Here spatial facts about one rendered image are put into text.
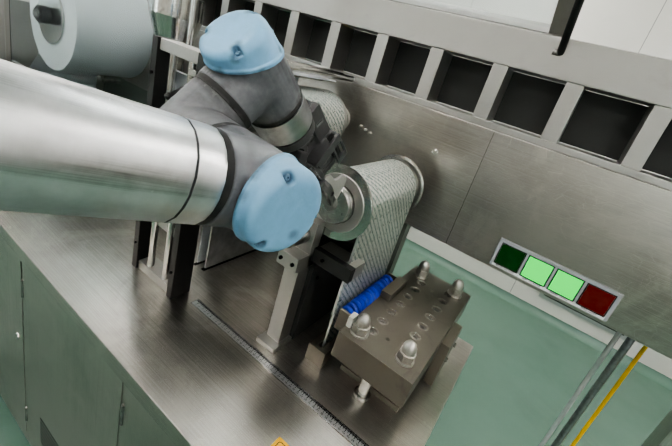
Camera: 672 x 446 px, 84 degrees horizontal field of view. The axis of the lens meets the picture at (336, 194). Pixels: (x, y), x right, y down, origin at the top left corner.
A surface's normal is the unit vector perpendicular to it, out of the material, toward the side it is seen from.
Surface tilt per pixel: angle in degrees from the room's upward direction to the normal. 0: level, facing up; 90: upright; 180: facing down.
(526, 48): 90
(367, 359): 90
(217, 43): 50
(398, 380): 90
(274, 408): 0
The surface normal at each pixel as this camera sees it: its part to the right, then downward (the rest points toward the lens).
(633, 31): -0.55, 0.16
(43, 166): 0.70, 0.35
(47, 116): 0.78, -0.29
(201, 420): 0.27, -0.90
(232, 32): -0.25, -0.45
